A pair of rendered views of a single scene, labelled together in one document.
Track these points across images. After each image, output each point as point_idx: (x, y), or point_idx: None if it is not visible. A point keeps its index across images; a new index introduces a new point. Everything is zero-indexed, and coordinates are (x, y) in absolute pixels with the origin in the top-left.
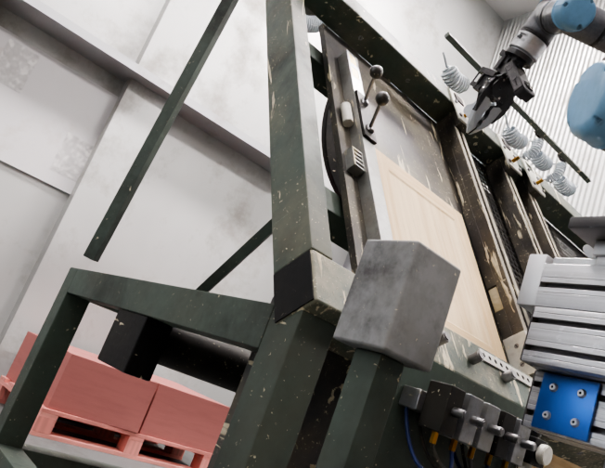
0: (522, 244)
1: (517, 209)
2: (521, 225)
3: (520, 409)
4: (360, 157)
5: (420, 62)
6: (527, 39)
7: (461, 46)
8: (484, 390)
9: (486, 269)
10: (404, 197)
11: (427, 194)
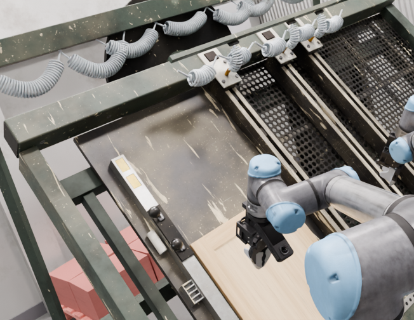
0: (330, 134)
1: (310, 103)
2: (320, 117)
3: None
4: (193, 286)
5: (163, 65)
6: (259, 211)
7: (188, 54)
8: None
9: (320, 225)
10: (237, 260)
11: None
